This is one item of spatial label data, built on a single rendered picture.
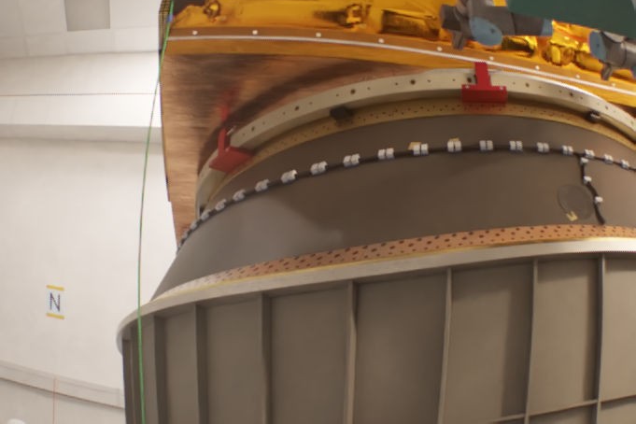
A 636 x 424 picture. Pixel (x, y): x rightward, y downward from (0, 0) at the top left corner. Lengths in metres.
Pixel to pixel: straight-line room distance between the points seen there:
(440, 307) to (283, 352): 0.33
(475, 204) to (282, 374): 0.53
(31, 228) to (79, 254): 0.65
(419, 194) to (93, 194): 6.26
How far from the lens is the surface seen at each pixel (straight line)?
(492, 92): 2.12
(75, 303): 7.65
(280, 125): 2.30
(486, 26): 1.82
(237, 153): 2.41
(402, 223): 1.84
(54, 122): 8.04
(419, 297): 1.71
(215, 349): 1.91
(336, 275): 1.72
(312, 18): 2.22
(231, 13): 2.22
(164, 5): 2.37
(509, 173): 1.93
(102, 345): 7.52
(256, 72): 2.24
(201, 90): 2.32
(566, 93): 2.21
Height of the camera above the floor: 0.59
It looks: 25 degrees up
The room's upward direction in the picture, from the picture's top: 1 degrees clockwise
